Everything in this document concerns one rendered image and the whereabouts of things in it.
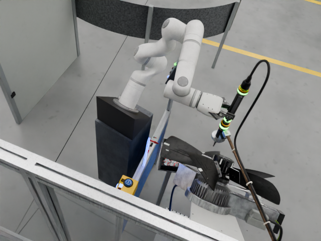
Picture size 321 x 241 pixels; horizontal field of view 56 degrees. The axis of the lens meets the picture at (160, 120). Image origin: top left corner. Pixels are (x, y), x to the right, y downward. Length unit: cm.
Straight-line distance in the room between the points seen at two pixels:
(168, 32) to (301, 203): 232
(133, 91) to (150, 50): 29
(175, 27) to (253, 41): 323
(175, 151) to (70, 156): 156
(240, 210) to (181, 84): 84
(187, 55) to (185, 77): 17
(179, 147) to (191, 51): 59
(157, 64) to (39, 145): 166
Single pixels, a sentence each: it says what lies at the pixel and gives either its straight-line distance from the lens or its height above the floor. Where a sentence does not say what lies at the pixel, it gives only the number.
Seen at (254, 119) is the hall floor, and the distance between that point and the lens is 371.
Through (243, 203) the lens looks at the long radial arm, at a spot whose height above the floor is 113.
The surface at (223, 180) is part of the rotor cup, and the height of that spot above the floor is 120.
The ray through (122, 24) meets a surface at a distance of 335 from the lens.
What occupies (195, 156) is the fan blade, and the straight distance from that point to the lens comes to 150.
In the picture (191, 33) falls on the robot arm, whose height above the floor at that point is 178.
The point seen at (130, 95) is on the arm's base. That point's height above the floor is 115.
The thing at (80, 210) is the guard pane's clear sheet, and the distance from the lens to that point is 83.
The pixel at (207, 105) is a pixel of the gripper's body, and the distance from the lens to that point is 134.
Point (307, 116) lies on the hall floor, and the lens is 411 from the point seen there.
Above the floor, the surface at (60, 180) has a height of 205.
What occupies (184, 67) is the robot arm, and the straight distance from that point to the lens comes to 132.
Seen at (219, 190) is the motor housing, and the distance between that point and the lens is 169.
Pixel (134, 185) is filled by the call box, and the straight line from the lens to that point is 174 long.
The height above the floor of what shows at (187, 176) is 103.
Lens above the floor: 265
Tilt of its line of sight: 53 degrees down
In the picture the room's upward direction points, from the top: 13 degrees clockwise
